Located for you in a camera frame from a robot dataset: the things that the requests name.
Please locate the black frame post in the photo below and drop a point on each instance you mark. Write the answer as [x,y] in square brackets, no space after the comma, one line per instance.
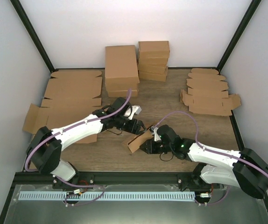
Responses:
[238,32]
[32,33]

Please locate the stack of small flat blanks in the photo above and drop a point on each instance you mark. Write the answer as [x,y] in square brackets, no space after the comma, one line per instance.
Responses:
[207,93]

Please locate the small brown cardboard box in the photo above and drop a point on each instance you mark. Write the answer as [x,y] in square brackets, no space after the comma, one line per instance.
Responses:
[133,142]

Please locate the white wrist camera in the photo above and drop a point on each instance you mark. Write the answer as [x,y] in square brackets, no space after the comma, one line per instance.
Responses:
[156,136]
[131,111]

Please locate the large flat cardboard blank front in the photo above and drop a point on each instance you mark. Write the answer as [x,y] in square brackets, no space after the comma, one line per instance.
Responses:
[58,113]

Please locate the small folded box bottom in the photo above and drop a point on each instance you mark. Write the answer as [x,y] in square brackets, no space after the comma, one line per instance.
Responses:
[154,78]

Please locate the light blue slotted cable duct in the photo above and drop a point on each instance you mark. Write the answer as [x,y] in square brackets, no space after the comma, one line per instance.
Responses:
[107,196]

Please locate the large folded cardboard box bottom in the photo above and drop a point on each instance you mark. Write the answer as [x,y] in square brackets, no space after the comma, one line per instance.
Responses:
[115,94]

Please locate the black frame post left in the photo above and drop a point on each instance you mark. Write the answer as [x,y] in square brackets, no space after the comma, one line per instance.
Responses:
[32,33]

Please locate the small folded box stack top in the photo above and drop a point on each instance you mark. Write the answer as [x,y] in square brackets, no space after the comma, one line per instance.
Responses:
[154,49]

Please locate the black frame post right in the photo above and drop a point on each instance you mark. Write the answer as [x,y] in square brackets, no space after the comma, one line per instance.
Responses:
[238,32]

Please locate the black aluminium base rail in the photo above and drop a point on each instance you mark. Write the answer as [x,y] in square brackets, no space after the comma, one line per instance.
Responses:
[183,180]

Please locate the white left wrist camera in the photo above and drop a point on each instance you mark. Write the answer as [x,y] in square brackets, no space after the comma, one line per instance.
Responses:
[131,111]

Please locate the large folded cardboard box top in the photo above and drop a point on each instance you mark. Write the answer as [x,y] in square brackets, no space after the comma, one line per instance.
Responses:
[121,71]

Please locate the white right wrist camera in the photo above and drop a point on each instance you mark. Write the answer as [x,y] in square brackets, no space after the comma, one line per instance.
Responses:
[156,136]

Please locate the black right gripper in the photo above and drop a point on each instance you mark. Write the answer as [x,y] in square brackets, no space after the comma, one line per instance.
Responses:
[151,148]

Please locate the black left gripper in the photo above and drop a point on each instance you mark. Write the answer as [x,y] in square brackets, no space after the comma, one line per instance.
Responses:
[132,128]

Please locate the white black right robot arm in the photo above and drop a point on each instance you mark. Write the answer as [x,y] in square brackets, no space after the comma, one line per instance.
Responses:
[244,169]

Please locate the large folded cardboard box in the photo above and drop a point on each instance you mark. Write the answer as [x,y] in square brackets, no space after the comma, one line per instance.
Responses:
[115,94]
[121,71]

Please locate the large flat cardboard blank rear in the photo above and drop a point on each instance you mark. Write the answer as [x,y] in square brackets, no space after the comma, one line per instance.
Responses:
[66,84]

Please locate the large flat cardboard blank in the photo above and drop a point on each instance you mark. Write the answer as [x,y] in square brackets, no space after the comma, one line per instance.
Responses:
[58,113]
[66,84]

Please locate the clear acrylic cover plate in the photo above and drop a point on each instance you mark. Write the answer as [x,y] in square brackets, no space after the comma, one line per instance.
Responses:
[236,208]

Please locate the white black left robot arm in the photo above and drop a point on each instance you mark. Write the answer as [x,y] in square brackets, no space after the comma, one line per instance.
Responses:
[45,149]

